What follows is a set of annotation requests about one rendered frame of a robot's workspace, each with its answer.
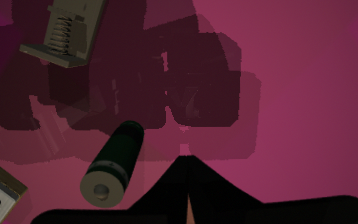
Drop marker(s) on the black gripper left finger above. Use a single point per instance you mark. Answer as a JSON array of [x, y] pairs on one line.
[[165, 203]]

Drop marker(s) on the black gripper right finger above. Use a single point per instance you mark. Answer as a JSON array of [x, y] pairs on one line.
[[215, 200]]

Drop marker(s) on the dark green cylindrical battery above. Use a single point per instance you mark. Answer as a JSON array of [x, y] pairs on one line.
[[109, 174]]

